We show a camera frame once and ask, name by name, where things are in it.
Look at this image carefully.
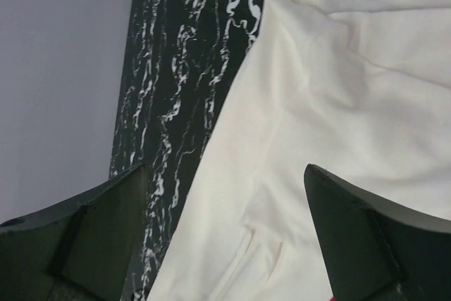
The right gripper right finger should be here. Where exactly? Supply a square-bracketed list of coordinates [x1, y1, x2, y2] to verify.
[304, 164, 450, 300]

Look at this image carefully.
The white t-shirt red print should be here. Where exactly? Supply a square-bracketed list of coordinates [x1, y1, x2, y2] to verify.
[148, 0, 450, 300]

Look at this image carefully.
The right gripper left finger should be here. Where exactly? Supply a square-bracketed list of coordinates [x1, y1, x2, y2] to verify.
[1, 164, 147, 300]

